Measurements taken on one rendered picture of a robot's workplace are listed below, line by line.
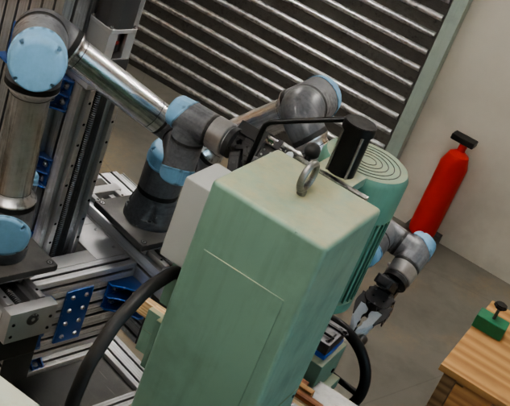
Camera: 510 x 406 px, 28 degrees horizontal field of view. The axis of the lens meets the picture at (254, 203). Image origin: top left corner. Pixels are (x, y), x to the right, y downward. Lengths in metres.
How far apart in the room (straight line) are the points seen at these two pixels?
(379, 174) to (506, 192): 3.19
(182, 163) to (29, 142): 0.33
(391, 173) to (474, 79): 3.08
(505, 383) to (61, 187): 1.59
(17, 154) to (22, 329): 0.48
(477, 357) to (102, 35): 1.70
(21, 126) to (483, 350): 1.90
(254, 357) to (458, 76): 3.45
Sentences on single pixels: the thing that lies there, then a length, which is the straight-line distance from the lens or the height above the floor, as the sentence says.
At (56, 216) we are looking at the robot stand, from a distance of 2.66.
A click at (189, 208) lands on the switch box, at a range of 1.68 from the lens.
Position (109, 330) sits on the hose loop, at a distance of 1.67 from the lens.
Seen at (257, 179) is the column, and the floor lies 1.52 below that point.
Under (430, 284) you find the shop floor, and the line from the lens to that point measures 4.84.
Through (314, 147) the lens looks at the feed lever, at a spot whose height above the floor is 1.43.
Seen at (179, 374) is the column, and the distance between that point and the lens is 1.78.
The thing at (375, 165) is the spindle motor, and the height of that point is 1.50.
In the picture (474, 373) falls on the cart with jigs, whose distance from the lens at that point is 3.36.
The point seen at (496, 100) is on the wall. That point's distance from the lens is 4.95.
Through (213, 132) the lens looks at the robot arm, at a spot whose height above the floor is 1.35.
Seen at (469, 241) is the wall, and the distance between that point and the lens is 5.18.
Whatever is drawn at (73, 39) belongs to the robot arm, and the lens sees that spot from 2.23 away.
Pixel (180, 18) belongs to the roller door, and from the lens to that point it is 5.59.
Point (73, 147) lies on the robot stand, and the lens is 2.56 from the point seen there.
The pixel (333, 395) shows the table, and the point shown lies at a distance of 2.32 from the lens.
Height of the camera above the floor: 2.26
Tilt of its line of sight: 28 degrees down
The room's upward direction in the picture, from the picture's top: 22 degrees clockwise
